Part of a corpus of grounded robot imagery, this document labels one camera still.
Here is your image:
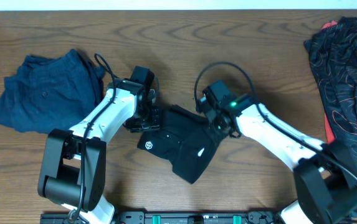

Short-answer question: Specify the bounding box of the black mounting rail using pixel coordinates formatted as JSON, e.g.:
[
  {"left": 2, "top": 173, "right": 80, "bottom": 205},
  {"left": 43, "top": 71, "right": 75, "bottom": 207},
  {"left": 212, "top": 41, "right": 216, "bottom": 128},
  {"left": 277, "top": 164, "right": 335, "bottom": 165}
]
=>
[{"left": 39, "top": 211, "right": 285, "bottom": 224}]

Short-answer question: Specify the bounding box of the blue folded garment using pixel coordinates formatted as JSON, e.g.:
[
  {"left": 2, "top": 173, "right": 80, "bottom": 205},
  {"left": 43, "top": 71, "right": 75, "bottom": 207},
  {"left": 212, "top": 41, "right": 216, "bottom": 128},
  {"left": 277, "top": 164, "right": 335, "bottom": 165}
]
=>
[{"left": 0, "top": 49, "right": 105, "bottom": 134}]

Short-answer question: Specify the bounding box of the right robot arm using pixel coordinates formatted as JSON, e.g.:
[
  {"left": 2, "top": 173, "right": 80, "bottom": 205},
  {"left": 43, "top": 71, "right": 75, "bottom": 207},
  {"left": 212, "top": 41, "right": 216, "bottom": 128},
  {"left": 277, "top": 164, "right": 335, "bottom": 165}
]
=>
[{"left": 196, "top": 80, "right": 357, "bottom": 223}]

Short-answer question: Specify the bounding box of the black red patterned garment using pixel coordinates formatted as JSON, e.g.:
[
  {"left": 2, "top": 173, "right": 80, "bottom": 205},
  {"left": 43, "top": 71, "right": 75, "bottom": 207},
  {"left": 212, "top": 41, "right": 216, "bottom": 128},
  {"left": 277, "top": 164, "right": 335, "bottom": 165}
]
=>
[{"left": 304, "top": 17, "right": 357, "bottom": 166}]

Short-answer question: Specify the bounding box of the black t-shirt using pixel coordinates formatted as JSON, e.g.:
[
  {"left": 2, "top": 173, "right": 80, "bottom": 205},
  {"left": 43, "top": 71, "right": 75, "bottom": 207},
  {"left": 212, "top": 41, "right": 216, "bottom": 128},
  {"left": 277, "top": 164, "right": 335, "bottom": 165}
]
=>
[{"left": 137, "top": 105, "right": 227, "bottom": 184}]

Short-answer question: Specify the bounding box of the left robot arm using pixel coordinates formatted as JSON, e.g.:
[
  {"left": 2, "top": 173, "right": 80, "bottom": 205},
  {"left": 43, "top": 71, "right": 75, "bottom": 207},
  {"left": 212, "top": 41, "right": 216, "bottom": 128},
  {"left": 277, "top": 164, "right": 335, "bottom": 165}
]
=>
[{"left": 37, "top": 66, "right": 160, "bottom": 223}]

